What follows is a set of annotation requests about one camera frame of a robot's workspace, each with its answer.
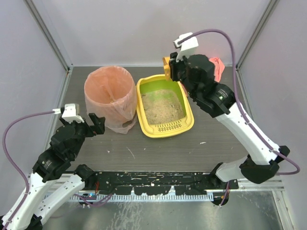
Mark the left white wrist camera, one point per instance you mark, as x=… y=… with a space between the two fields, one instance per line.
x=70 y=113

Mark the pink cloth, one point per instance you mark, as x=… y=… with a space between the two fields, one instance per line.
x=216 y=69

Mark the cat litter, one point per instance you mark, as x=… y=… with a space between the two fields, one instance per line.
x=162 y=106

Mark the orange litter scoop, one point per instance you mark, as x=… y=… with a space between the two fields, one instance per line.
x=166 y=67

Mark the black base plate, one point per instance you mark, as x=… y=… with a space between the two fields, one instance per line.
x=155 y=183

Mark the slotted cable duct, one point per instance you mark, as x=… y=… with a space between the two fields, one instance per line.
x=170 y=197

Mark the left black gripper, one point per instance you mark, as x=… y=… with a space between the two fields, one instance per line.
x=87 y=128

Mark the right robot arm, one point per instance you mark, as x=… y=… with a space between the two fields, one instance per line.
x=196 y=74

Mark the bin with pink bag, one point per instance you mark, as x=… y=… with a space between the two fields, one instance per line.
x=110 y=92

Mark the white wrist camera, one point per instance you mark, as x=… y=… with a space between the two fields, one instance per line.
x=70 y=113
x=187 y=48

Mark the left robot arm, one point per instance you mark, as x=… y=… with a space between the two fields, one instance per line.
x=32 y=209

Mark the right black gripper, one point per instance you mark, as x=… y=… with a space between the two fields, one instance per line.
x=177 y=69

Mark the yellow green litter box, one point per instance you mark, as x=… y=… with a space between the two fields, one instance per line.
x=158 y=82

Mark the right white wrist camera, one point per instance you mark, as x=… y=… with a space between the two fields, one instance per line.
x=187 y=48

